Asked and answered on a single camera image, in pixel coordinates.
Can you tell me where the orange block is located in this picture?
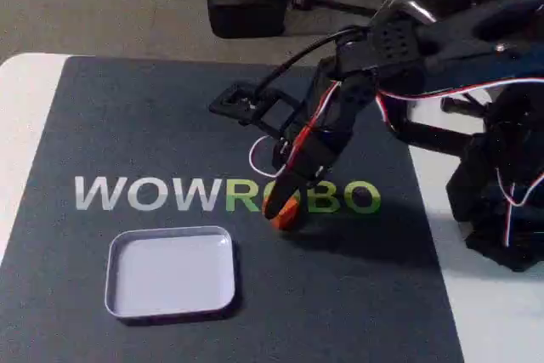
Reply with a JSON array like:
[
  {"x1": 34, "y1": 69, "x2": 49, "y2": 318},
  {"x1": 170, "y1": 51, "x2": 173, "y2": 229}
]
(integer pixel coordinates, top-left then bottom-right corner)
[{"x1": 261, "y1": 192, "x2": 301, "y2": 232}]

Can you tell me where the white rectangular tray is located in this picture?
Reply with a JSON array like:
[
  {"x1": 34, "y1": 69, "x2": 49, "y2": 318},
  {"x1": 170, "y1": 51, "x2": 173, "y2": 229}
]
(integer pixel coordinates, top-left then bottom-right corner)
[{"x1": 104, "y1": 225, "x2": 241, "y2": 321}]

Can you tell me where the dark mat with WOWROBO print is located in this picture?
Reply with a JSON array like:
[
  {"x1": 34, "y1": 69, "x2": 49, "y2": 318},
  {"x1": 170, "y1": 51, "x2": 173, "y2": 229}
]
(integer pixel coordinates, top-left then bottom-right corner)
[{"x1": 0, "y1": 55, "x2": 467, "y2": 363}]

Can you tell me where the red white wire loop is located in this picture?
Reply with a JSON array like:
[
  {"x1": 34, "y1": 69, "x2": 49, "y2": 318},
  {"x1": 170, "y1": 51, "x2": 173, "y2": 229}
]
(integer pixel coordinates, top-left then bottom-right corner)
[{"x1": 249, "y1": 82, "x2": 341, "y2": 179}]

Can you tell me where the black camera cable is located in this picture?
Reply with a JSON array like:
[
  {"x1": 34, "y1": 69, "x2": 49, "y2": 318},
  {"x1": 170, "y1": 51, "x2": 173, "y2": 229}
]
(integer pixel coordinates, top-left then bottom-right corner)
[{"x1": 253, "y1": 26, "x2": 373, "y2": 99}]

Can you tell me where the red white black servo wire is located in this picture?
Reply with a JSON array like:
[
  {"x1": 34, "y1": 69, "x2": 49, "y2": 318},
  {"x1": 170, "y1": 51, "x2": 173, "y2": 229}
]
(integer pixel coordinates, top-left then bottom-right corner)
[
  {"x1": 496, "y1": 165, "x2": 544, "y2": 249},
  {"x1": 373, "y1": 77, "x2": 544, "y2": 130}
]

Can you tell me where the black camera mount frame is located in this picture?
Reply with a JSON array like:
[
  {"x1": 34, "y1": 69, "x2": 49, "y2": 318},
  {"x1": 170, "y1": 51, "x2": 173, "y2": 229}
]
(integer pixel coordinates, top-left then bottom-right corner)
[{"x1": 208, "y1": 81, "x2": 305, "y2": 137}]

